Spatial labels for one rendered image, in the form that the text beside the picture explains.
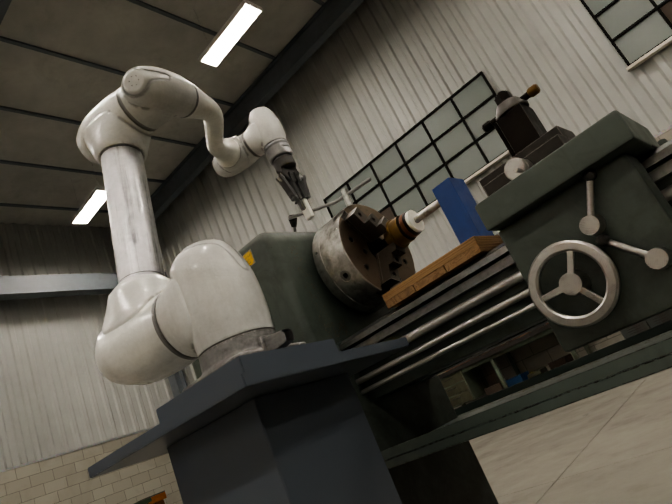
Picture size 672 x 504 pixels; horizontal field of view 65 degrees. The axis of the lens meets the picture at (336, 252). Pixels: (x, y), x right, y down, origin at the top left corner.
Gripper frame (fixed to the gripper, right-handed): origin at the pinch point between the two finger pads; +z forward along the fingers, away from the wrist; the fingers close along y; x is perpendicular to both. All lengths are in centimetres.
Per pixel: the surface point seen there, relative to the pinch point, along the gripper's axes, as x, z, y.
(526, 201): -73, 45, -31
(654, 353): -78, 77, -33
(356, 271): -17.9, 31.5, -14.3
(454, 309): -41, 54, -18
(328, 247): -13.2, 21.0, -14.9
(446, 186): -49, 24, -4
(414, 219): -34.2, 25.4, -0.7
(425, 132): 228, -279, 650
